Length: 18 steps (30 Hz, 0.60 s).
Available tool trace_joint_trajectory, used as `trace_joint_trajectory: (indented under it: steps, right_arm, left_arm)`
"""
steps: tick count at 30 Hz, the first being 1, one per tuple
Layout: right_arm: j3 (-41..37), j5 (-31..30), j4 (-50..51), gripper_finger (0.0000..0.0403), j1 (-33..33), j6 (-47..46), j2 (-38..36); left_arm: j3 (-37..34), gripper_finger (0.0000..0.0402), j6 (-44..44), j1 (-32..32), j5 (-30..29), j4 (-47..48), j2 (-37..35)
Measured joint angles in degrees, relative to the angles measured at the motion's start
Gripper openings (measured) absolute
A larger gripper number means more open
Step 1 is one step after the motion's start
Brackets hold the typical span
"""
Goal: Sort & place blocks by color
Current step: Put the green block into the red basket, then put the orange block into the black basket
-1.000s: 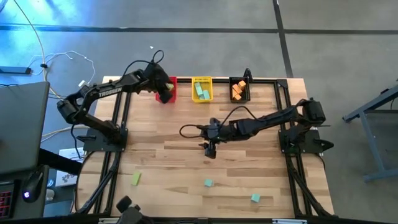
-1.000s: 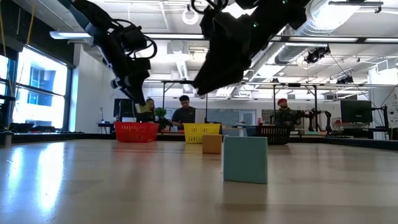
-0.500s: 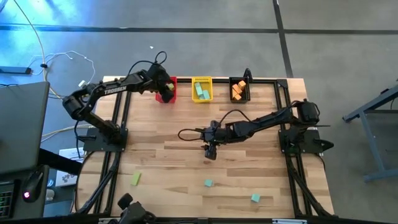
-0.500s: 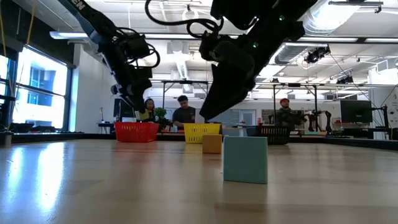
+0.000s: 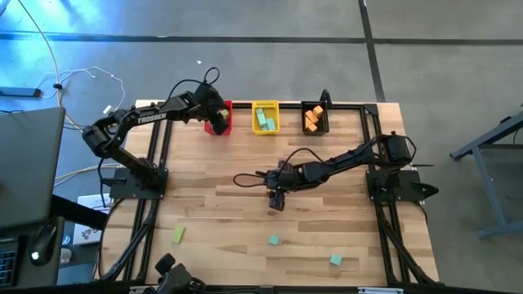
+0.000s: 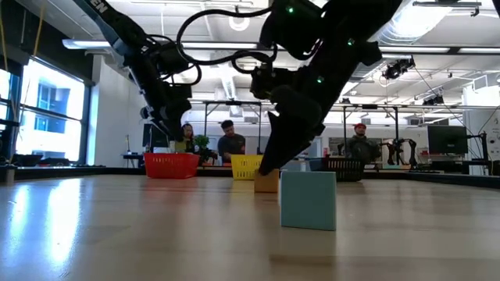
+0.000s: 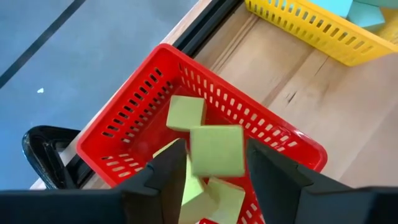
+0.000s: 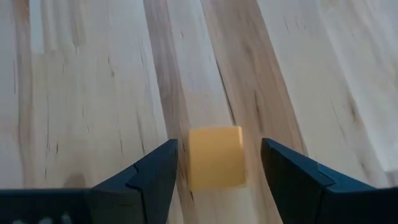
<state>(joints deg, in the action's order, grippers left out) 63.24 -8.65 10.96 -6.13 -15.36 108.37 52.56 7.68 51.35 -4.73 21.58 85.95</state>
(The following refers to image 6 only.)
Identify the red plastic basket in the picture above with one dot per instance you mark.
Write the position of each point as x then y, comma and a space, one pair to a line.
172, 166

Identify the person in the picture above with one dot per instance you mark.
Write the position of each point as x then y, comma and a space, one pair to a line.
231, 146
361, 150
187, 134

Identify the large window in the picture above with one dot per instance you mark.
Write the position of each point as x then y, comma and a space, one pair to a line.
54, 117

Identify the potted green plant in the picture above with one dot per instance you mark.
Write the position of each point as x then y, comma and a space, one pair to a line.
201, 142

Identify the black ceiling camera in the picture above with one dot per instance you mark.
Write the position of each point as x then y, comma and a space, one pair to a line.
398, 68
433, 100

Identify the silver ventilation duct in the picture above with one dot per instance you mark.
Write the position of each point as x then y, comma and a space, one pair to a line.
390, 37

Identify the small grey cylinder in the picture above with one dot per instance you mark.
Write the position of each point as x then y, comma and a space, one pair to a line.
9, 175

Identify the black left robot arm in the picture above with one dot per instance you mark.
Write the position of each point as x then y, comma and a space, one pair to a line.
117, 23

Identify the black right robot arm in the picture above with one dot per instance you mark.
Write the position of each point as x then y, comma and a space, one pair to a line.
363, 15

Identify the dark side table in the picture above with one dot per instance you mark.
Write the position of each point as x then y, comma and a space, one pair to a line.
133, 158

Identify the black metal frame stand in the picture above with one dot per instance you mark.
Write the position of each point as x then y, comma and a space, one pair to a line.
397, 117
206, 117

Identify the blue cube block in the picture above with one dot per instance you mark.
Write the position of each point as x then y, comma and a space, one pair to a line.
308, 201

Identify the black aluminium table frame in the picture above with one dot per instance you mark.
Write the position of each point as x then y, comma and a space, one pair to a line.
468, 180

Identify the yellow plastic basket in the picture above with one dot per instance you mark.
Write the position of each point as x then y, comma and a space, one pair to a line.
244, 166

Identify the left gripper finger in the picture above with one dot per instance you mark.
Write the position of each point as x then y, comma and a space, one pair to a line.
158, 119
173, 125

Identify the black monitor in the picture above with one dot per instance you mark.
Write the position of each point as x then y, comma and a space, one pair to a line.
150, 140
447, 139

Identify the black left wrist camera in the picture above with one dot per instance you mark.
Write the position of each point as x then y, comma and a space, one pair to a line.
173, 58

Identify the orange cube block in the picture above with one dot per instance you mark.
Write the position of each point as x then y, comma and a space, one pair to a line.
269, 184

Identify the overhead light bar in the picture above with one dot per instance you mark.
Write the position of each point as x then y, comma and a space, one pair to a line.
86, 43

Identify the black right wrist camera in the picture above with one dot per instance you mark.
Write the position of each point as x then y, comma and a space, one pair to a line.
291, 27

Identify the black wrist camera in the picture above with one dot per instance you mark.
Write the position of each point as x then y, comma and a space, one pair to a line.
173, 58
291, 27

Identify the black plastic basket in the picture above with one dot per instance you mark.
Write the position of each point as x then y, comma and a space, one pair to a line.
345, 169

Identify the black background robot arm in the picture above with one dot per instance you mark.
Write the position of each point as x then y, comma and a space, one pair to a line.
410, 150
390, 150

